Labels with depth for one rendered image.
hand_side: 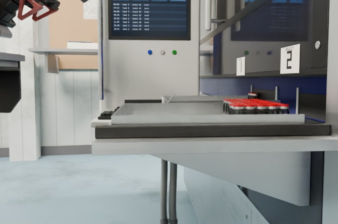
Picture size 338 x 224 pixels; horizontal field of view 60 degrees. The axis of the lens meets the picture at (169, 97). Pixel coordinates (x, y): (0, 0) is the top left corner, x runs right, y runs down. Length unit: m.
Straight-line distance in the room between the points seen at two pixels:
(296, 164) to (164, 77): 0.95
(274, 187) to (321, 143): 0.14
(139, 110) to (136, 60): 0.72
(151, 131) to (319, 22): 0.36
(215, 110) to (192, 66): 0.71
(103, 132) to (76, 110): 3.49
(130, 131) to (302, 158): 0.34
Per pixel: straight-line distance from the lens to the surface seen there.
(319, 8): 0.62
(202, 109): 0.77
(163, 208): 1.70
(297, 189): 0.64
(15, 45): 3.90
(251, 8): 0.96
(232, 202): 1.18
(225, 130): 0.50
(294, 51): 0.68
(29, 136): 3.91
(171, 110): 0.76
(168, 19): 1.48
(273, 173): 0.61
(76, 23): 3.99
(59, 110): 4.01
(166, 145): 0.46
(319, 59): 0.61
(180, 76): 1.46
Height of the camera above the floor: 0.98
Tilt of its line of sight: 4 degrees down
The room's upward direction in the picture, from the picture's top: straight up
